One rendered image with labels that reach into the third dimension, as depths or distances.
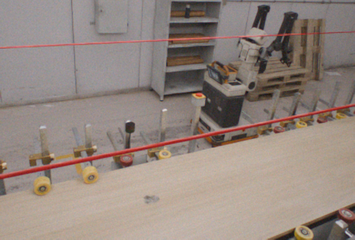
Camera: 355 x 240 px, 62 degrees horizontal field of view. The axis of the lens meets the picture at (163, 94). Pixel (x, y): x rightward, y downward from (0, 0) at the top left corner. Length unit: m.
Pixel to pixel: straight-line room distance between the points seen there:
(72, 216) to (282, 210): 1.07
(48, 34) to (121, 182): 2.93
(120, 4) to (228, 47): 2.25
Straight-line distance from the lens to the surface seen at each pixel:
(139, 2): 4.53
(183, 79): 5.22
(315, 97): 2.94
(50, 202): 1.70
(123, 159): 1.91
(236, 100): 3.49
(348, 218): 1.94
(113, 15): 4.19
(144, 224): 1.56
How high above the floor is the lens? 2.07
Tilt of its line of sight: 25 degrees down
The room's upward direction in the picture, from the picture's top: 5 degrees clockwise
